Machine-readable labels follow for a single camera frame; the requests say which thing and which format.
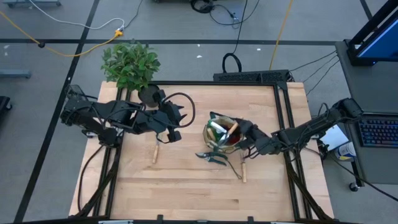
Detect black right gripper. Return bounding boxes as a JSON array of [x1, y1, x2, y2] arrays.
[[238, 118, 279, 156]]

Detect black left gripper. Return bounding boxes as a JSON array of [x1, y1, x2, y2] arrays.
[[154, 89, 188, 144]]

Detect cream green gardening bag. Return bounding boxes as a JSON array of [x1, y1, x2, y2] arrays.
[[202, 111, 249, 154]]

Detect wooden handled hand rake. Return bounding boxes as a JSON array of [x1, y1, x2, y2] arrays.
[[240, 151, 249, 184]]

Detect dark green pruning shears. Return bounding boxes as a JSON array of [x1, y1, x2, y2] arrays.
[[195, 151, 243, 180]]

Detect wooden handled hand fork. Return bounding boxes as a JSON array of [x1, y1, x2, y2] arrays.
[[152, 133, 161, 164]]

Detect black plant pot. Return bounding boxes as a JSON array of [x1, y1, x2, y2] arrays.
[[137, 83, 161, 108]]

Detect green leafy artificial plant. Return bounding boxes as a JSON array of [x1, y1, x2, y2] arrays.
[[100, 42, 162, 93]]

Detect white paper sheet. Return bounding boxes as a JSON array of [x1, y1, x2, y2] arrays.
[[318, 124, 351, 152]]

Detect white blue yellow can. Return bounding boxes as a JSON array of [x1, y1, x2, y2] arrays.
[[334, 141, 357, 162]]

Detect grey desk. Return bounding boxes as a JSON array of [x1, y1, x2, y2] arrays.
[[335, 40, 398, 185]]

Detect black keyboard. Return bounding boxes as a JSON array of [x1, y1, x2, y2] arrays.
[[357, 115, 398, 149]]

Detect black monitor blue screen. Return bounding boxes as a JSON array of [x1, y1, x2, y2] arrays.
[[346, 0, 398, 67]]

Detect grey stand foot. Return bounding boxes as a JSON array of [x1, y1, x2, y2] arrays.
[[0, 68, 32, 79], [2, 0, 62, 9]]

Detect black aluminium table frame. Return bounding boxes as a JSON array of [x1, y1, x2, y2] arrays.
[[73, 80, 335, 224]]

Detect black looped cable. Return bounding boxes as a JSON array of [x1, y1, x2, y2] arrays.
[[221, 52, 243, 74]]

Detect long thin black cable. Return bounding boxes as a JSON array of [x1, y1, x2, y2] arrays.
[[232, 0, 249, 55]]

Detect yellow extension cable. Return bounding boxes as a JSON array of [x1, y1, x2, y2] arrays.
[[0, 11, 124, 58]]

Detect black coiled cable bundle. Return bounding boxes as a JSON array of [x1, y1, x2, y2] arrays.
[[190, 0, 216, 14]]

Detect yellow hanging cable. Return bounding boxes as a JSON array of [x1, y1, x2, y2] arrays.
[[269, 0, 294, 71]]

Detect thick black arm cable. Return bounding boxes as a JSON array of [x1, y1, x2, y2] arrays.
[[76, 144, 105, 215]]

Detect white power cable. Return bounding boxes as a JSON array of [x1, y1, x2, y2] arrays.
[[29, 0, 126, 31]]

